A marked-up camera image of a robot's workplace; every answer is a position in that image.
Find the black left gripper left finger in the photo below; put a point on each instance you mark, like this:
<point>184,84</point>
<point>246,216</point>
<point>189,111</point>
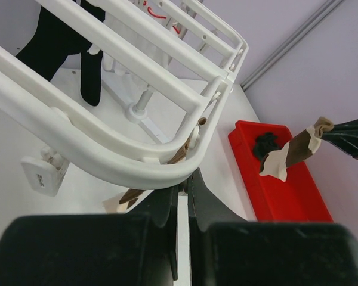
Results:
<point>134,248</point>

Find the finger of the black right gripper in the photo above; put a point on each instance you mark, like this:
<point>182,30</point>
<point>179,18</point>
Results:
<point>344,136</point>

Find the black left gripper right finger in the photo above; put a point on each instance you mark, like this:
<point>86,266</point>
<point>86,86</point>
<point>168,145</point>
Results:
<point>228,250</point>

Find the white plastic clip hanger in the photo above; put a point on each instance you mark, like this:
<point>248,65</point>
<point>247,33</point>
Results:
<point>185,52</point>

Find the red plastic tray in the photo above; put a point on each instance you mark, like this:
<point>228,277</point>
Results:
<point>296,200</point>

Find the black sock pile in tray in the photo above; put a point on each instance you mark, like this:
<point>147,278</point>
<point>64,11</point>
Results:
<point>264,144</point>

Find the metal drying rack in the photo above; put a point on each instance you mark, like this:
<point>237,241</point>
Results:
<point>136,112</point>

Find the black striped hanging sock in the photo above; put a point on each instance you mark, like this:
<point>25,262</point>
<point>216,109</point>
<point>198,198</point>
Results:
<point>51,44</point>

